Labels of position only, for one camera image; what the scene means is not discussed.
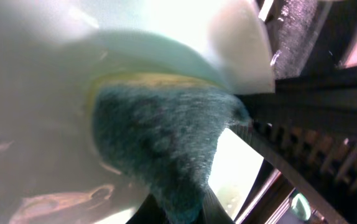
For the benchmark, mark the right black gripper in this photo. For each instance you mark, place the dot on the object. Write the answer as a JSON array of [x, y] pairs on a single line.
[[307, 130]]

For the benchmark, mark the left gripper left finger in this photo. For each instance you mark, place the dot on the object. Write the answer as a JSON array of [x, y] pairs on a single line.
[[149, 213]]

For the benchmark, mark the green scouring sponge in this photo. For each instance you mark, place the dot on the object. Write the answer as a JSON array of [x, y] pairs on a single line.
[[163, 131]]

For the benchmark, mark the pale green plate front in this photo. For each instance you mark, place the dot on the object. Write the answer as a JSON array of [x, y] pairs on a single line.
[[51, 54]]

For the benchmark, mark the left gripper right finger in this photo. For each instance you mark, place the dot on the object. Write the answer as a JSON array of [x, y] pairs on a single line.
[[212, 210]]

